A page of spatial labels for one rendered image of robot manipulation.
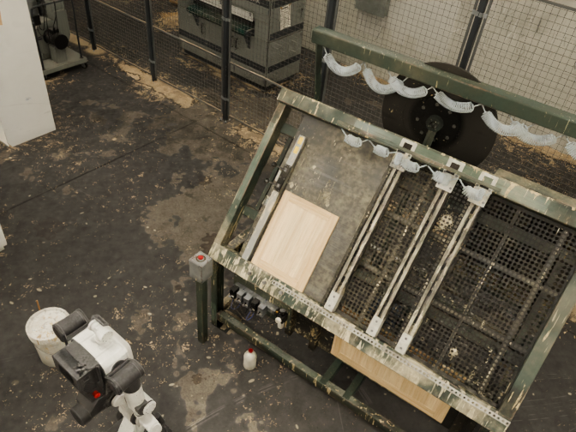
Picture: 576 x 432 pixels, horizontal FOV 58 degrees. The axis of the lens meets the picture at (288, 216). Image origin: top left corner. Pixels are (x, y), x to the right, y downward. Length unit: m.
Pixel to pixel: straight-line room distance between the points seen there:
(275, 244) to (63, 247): 2.34
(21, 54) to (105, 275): 2.69
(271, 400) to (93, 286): 1.86
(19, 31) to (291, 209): 3.81
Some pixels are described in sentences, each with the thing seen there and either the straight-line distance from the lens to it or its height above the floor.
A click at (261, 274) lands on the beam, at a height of 0.89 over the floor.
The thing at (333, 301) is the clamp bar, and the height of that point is 0.98.
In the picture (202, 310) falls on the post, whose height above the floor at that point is 0.41.
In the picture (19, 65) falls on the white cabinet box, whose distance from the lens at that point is 6.46.
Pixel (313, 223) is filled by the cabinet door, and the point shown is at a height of 1.24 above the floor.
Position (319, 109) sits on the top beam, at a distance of 3.57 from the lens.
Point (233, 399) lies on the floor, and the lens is 4.10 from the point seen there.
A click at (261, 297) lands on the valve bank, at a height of 0.74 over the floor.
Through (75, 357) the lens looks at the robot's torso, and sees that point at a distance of 2.73.
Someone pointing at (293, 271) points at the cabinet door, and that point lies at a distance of 3.57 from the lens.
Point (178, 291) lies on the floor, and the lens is 4.72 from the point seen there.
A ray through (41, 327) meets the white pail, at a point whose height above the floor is 0.35.
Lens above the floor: 3.55
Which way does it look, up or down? 41 degrees down
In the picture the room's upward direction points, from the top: 7 degrees clockwise
